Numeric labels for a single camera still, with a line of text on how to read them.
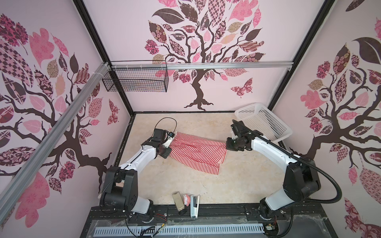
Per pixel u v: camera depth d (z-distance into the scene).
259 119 1.14
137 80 1.22
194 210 0.73
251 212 0.74
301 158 0.46
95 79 0.77
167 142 0.81
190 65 0.95
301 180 0.44
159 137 0.71
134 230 0.70
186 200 0.74
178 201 0.75
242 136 0.65
